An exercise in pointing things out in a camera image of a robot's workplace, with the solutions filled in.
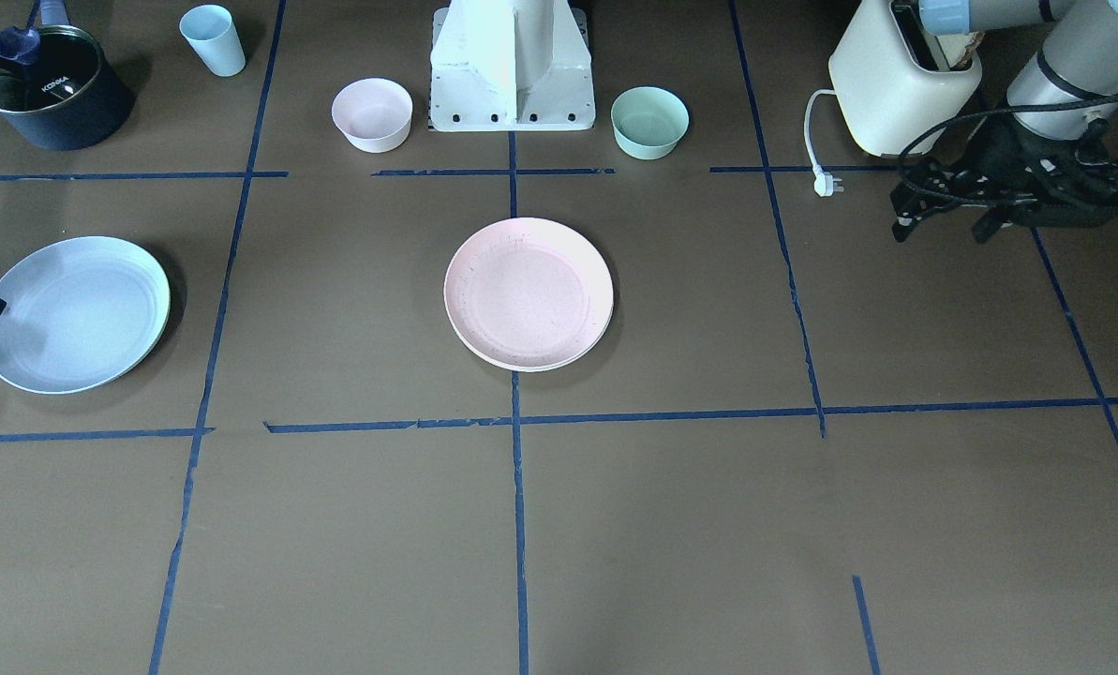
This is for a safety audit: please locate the pink plate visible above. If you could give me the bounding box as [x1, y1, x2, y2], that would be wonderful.
[443, 217, 615, 372]

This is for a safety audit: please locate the bread slice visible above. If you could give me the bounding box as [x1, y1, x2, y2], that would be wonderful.
[932, 31, 984, 72]

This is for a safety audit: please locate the dark blue pot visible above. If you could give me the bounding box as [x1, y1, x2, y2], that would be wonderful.
[0, 1, 136, 151]

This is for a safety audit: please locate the pink bowl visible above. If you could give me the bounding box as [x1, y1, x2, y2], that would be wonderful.
[331, 78, 414, 154]

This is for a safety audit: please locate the cream toaster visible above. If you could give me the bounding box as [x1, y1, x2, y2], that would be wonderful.
[828, 1, 983, 158]

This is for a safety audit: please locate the blue plate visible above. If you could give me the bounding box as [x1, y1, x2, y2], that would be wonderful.
[0, 236, 171, 394]

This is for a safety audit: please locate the white power plug cable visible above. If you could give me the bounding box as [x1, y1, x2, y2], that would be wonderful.
[804, 88, 845, 198]

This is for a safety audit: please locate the green bowl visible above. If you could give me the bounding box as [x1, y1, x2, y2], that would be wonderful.
[610, 86, 691, 159]

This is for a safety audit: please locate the light blue cup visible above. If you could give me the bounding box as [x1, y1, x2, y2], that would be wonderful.
[178, 4, 246, 78]

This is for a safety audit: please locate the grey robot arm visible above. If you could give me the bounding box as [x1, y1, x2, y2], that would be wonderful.
[891, 1, 1118, 243]

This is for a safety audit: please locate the cream plate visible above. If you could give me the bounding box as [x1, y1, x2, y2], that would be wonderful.
[446, 291, 616, 372]

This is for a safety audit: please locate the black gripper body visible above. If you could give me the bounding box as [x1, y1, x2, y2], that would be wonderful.
[953, 114, 1118, 228]

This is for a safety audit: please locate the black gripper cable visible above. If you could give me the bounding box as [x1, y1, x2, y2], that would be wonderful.
[896, 75, 1118, 212]

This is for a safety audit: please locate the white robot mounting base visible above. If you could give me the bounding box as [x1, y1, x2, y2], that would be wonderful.
[427, 1, 596, 133]

